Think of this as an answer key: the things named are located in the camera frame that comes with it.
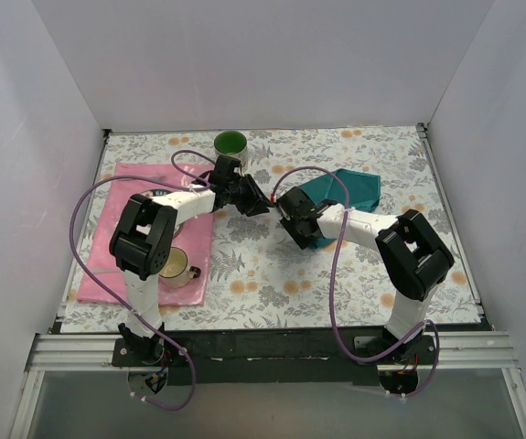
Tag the teal cloth napkin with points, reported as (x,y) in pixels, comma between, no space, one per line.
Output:
(364,195)

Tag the pink placemat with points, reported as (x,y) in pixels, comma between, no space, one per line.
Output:
(195,238)

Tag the white plate blue rim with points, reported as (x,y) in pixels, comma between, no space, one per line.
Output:
(159,192)

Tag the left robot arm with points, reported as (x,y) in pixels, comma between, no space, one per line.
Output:
(142,242)

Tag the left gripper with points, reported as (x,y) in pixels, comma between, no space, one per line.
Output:
(248,195)

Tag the green inside floral mug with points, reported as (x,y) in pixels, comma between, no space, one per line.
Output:
(233,144)

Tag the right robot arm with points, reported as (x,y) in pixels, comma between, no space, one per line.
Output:
(414,256)

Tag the cream enamel cup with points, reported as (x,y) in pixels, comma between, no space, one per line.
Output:
(177,272)

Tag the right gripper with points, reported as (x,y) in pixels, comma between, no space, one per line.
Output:
(295,219)

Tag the aluminium frame rail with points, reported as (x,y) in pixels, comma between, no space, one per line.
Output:
(457,350)

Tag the floral tablecloth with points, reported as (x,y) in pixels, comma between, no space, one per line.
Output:
(261,279)

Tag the silver fork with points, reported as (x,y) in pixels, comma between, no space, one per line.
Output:
(158,180)

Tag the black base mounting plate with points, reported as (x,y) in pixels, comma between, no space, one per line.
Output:
(276,356)

